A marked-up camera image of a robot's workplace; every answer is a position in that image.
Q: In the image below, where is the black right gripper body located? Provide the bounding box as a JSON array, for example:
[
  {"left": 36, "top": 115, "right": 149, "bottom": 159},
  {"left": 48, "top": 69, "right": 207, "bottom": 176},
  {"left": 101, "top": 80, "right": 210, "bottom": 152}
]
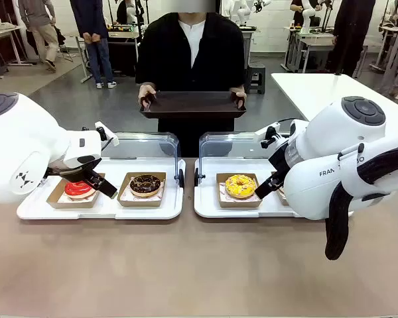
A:
[{"left": 267, "top": 142, "right": 291, "bottom": 182}]

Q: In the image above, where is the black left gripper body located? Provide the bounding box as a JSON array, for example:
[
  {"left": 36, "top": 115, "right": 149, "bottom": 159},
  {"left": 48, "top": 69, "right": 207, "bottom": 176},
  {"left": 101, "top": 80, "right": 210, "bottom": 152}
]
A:
[{"left": 46, "top": 154, "right": 102, "bottom": 180}]

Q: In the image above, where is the red glazed donut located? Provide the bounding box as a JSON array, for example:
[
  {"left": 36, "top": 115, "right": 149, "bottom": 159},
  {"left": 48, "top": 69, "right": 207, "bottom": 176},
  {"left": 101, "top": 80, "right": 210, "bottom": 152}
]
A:
[{"left": 64, "top": 180, "right": 95, "bottom": 200}]

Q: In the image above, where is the white printed paper liner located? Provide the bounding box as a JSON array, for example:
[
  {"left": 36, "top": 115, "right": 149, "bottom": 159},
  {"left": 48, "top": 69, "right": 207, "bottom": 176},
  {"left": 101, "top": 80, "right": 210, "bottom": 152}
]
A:
[
  {"left": 127, "top": 180, "right": 166, "bottom": 202},
  {"left": 220, "top": 181, "right": 260, "bottom": 202},
  {"left": 64, "top": 192, "right": 98, "bottom": 202}
]

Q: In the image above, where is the brown cardboard donut box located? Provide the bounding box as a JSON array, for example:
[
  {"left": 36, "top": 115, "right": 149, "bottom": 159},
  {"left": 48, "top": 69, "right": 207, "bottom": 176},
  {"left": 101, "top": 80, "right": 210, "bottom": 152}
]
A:
[
  {"left": 216, "top": 172, "right": 264, "bottom": 209},
  {"left": 116, "top": 171, "right": 168, "bottom": 209},
  {"left": 271, "top": 170, "right": 290, "bottom": 207},
  {"left": 46, "top": 172, "right": 106, "bottom": 210}
]

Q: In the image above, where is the yellow glazed donut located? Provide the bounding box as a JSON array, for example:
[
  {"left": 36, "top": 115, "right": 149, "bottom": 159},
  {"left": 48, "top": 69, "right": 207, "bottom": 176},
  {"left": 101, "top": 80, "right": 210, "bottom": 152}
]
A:
[{"left": 224, "top": 174, "right": 257, "bottom": 200}]

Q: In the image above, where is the dark brown serving tray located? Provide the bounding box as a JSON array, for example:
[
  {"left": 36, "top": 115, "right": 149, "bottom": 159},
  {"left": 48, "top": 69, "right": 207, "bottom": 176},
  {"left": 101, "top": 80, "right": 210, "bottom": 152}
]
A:
[{"left": 139, "top": 91, "right": 247, "bottom": 120}]

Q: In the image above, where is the chocolate donut with orange sprinkles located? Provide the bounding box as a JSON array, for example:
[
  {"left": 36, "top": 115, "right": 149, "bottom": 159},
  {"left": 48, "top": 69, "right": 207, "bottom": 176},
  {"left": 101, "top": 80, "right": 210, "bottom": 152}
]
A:
[{"left": 129, "top": 174, "right": 163, "bottom": 199}]

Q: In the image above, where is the person in black shirt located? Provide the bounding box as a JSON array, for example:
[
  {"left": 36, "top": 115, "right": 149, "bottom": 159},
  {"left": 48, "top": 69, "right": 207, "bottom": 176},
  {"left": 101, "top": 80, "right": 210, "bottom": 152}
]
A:
[{"left": 135, "top": 0, "right": 247, "bottom": 158}]

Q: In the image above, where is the person's left hand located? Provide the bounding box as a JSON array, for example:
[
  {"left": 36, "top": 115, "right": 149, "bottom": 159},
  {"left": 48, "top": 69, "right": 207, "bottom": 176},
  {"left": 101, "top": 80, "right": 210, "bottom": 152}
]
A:
[{"left": 230, "top": 86, "right": 247, "bottom": 110}]

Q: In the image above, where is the person's right hand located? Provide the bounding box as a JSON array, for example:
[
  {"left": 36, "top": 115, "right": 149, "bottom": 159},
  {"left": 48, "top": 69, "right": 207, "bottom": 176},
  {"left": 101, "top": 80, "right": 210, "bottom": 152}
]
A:
[{"left": 137, "top": 83, "right": 158, "bottom": 111}]

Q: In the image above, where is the white display tray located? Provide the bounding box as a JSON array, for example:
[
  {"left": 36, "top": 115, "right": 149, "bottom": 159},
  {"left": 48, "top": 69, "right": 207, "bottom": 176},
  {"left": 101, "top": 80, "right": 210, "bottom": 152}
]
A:
[
  {"left": 16, "top": 157, "right": 187, "bottom": 221},
  {"left": 193, "top": 157, "right": 306, "bottom": 220}
]

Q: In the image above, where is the clear display lid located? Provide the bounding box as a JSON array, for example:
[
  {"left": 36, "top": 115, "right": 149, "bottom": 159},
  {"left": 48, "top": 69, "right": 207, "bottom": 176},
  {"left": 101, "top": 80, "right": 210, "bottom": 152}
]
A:
[
  {"left": 194, "top": 131, "right": 287, "bottom": 188},
  {"left": 98, "top": 131, "right": 186, "bottom": 190}
]

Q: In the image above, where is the white side table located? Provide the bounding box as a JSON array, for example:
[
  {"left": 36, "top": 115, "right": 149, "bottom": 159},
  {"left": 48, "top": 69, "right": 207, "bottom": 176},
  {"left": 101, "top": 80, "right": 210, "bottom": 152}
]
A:
[{"left": 270, "top": 72, "right": 398, "bottom": 122}]

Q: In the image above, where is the black step stool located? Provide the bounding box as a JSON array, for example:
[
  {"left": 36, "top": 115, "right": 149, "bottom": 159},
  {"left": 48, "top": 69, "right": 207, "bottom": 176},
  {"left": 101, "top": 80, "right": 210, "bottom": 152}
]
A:
[{"left": 244, "top": 64, "right": 267, "bottom": 95}]

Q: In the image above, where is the bystander in blue jeans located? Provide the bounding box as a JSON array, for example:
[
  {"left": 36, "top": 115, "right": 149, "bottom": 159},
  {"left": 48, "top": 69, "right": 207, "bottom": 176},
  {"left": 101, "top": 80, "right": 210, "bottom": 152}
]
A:
[{"left": 69, "top": 0, "right": 118, "bottom": 90}]

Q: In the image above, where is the bystander in beige trousers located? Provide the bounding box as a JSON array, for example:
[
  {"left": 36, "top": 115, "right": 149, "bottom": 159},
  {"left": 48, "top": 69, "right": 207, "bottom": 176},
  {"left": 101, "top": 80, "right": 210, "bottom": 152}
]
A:
[{"left": 17, "top": 0, "right": 59, "bottom": 72}]

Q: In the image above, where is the bystander in black clothes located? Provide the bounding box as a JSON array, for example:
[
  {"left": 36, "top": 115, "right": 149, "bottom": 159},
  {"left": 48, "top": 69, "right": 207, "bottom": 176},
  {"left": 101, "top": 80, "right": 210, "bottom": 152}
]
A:
[{"left": 330, "top": 0, "right": 377, "bottom": 79}]

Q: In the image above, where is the light wooden desk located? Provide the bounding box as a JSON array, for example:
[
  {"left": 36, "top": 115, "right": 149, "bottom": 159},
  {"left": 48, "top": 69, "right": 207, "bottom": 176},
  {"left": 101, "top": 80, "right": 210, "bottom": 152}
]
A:
[{"left": 0, "top": 25, "right": 33, "bottom": 68}]

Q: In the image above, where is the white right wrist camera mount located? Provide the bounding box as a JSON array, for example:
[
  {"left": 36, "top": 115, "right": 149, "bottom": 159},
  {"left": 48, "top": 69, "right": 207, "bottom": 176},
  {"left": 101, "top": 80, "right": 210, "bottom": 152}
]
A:
[{"left": 254, "top": 121, "right": 282, "bottom": 150}]

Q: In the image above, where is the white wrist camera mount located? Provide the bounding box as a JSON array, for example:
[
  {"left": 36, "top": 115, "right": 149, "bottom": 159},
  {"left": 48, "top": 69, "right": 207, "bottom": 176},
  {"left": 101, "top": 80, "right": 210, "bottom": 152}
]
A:
[
  {"left": 254, "top": 121, "right": 282, "bottom": 150},
  {"left": 94, "top": 121, "right": 120, "bottom": 148}
]

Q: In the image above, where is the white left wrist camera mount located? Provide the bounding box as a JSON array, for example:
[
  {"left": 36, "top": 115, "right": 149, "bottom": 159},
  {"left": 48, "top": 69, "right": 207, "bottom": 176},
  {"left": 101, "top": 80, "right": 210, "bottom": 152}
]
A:
[{"left": 94, "top": 121, "right": 120, "bottom": 148}]

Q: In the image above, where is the black cable sleeve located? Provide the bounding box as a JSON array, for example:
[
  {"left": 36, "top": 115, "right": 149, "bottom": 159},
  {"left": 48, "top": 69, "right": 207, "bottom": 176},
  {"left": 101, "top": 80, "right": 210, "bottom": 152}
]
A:
[{"left": 324, "top": 142, "right": 398, "bottom": 261}]

